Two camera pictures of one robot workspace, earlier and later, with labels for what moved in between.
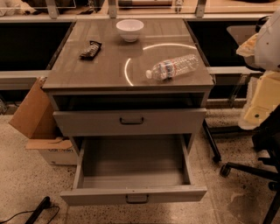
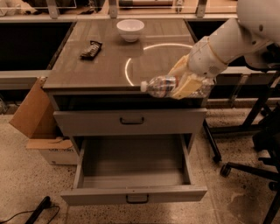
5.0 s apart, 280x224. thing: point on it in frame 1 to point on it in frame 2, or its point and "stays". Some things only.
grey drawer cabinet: (131, 135) stays
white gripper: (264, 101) to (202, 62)
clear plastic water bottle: (169, 68) to (164, 87)
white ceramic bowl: (129, 29) stays
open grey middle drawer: (135, 169) stays
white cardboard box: (58, 151) stays
